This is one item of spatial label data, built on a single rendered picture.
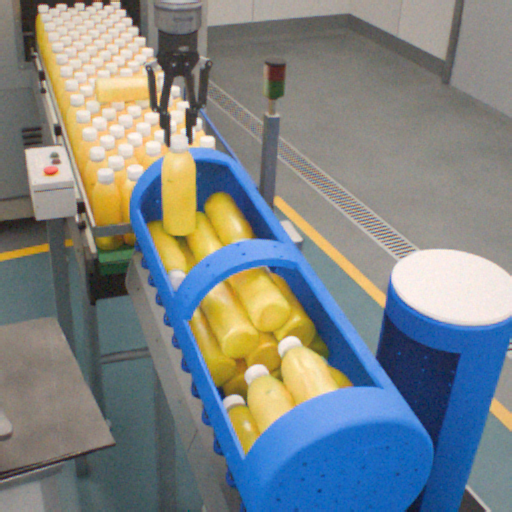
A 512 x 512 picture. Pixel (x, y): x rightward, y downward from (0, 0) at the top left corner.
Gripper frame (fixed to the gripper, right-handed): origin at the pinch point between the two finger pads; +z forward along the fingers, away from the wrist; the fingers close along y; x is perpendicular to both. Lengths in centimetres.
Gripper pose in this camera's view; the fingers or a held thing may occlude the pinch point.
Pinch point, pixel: (178, 128)
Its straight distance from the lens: 158.7
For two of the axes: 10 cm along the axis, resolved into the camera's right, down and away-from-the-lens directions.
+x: -3.2, -5.3, 7.9
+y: 9.4, -1.4, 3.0
